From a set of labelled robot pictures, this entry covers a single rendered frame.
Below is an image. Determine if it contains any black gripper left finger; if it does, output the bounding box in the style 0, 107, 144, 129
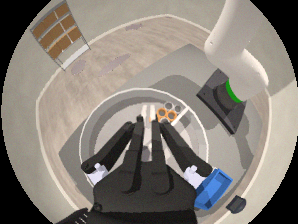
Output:
81, 105, 147, 194

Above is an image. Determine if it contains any blue crate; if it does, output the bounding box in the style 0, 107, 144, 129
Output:
194, 166, 233, 210

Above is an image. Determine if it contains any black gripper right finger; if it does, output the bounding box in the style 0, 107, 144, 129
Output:
151, 105, 213, 196

